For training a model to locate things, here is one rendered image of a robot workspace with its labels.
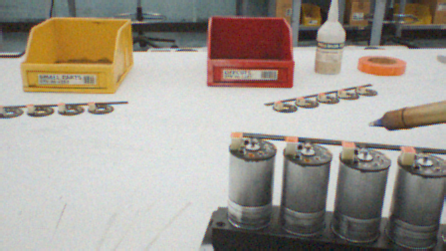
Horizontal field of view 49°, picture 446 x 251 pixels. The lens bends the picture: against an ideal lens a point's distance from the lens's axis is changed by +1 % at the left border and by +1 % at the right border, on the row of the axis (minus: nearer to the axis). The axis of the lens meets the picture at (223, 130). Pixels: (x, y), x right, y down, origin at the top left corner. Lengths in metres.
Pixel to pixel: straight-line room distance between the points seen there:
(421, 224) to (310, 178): 0.06
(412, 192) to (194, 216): 0.13
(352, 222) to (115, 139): 0.23
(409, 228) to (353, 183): 0.04
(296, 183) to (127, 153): 0.18
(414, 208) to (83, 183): 0.22
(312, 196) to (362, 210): 0.03
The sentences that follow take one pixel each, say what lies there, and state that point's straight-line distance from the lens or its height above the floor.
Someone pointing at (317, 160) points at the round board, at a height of 0.81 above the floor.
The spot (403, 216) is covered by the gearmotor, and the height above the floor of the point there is 0.79.
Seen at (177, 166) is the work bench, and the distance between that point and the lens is 0.37.
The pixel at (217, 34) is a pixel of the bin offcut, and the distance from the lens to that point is 0.66.
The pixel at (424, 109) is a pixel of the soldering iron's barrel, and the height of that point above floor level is 0.86.
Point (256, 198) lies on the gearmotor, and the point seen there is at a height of 0.79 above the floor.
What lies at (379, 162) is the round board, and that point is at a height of 0.81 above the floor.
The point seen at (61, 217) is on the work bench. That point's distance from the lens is 0.32.
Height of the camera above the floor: 0.92
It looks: 23 degrees down
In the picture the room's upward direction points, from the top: 1 degrees clockwise
